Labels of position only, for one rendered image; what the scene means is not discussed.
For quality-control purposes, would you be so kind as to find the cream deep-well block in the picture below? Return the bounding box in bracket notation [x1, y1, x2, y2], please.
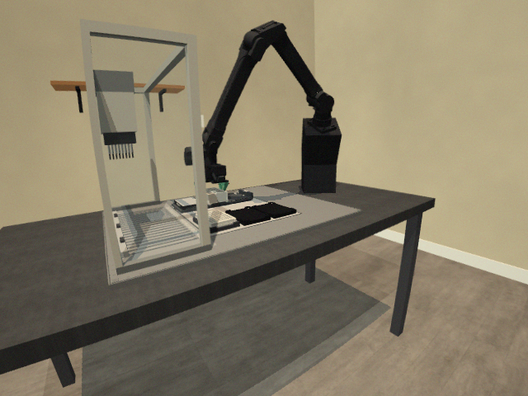
[206, 187, 229, 205]

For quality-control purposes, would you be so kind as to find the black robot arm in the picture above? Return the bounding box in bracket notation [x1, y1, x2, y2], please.
[202, 21, 337, 182]

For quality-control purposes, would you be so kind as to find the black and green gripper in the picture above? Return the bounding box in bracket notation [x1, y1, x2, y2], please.
[205, 163, 229, 191]

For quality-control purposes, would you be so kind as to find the white well plate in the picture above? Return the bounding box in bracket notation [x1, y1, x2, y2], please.
[209, 210, 237, 228]

